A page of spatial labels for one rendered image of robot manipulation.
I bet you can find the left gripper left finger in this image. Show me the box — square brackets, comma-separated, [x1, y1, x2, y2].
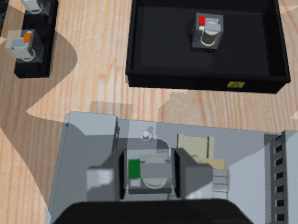
[86, 149, 127, 202]

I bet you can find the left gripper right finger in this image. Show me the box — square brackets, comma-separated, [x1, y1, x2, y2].
[171, 148, 213, 200]

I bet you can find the clear relay with orange button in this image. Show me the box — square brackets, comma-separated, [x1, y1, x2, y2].
[5, 29, 46, 65]

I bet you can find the clear relay with blue button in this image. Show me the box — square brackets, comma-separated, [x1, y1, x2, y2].
[17, 0, 52, 18]

